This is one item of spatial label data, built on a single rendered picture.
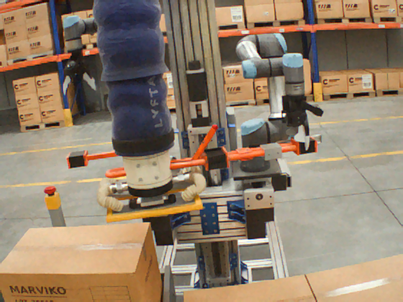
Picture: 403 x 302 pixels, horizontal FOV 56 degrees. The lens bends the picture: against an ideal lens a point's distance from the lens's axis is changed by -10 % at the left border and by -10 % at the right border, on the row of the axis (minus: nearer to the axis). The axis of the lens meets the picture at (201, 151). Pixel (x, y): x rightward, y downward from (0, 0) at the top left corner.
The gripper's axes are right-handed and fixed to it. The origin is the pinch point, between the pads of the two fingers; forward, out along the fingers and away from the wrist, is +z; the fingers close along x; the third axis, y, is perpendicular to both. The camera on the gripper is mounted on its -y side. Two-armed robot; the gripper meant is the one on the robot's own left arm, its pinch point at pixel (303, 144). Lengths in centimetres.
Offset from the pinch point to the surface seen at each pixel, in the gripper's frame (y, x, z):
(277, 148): 12.0, 3.8, -1.1
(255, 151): 20.1, 2.9, -1.0
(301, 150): 2.1, 3.8, 1.2
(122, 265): 75, 15, 31
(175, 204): 52, 13, 11
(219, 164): 34.6, 5.6, 1.0
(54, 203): 114, -53, 30
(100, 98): 174, -878, 88
